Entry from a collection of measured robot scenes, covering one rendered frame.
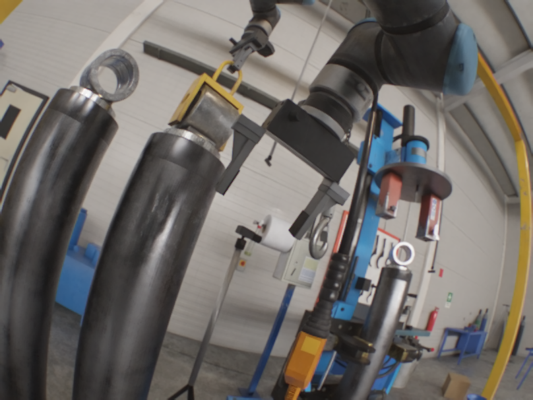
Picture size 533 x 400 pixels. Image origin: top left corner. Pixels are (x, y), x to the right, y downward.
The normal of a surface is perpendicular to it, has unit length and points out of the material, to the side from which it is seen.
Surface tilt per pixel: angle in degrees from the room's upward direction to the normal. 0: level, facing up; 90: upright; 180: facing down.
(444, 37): 144
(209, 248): 90
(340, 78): 105
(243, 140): 114
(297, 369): 90
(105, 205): 90
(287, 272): 90
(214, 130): 127
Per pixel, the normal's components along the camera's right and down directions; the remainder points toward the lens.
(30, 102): 0.35, -0.11
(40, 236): 0.86, 0.18
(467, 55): 0.50, 0.44
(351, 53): -0.41, -0.15
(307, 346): -0.37, -0.36
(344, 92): -0.06, 0.09
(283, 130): 0.22, 0.28
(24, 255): 0.73, 0.09
